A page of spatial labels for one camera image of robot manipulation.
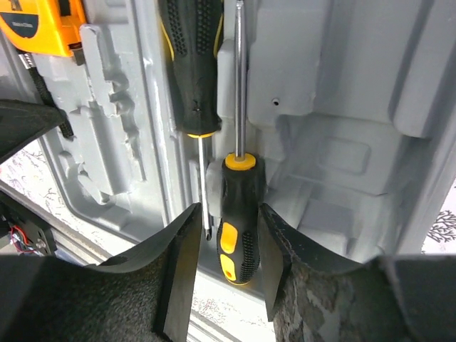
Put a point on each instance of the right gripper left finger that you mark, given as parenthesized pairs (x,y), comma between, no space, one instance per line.
(142,294)

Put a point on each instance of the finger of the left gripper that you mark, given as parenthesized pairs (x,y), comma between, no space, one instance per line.
(22,123)

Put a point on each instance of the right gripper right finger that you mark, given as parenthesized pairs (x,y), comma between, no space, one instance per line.
(314,294)

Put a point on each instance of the orange tape measure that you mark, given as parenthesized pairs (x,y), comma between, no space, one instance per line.
(44,27)

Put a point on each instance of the small yellow black screwdriver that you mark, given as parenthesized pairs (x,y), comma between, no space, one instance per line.
(243,178)

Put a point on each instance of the aluminium front rail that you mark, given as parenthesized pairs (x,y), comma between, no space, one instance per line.
(210,319)

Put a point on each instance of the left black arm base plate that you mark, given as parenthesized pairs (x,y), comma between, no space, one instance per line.
(28,232)

